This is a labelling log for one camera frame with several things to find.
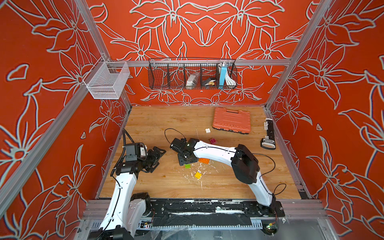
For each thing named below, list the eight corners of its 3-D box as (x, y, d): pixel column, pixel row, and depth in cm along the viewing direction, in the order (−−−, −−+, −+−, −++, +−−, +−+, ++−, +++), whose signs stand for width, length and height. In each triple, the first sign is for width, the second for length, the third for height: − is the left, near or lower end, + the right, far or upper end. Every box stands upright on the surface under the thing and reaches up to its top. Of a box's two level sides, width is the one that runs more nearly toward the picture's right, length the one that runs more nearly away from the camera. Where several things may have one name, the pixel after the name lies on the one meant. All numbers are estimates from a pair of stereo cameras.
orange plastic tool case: (211, 130, 106) (212, 125, 102) (213, 111, 118) (214, 106, 114) (249, 135, 103) (251, 131, 99) (247, 115, 115) (249, 110, 111)
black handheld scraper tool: (260, 147, 98) (262, 145, 96) (260, 118, 115) (261, 116, 113) (274, 150, 96) (276, 149, 95) (271, 120, 113) (273, 118, 111)
